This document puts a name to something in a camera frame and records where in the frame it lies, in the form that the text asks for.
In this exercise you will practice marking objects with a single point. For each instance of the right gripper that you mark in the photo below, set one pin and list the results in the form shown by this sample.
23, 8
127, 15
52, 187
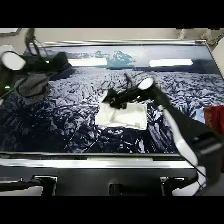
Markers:
116, 99

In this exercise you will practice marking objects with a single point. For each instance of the white garment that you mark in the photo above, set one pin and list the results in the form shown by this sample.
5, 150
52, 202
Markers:
128, 116

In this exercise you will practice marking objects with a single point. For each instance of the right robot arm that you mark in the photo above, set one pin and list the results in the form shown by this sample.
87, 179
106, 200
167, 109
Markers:
186, 133

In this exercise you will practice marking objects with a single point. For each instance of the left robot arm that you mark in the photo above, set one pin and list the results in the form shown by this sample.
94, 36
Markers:
31, 63

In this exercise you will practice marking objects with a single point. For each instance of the grey garment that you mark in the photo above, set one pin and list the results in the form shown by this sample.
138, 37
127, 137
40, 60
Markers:
33, 87

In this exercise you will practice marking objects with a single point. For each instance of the red garment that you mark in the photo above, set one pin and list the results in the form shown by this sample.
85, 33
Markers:
216, 119

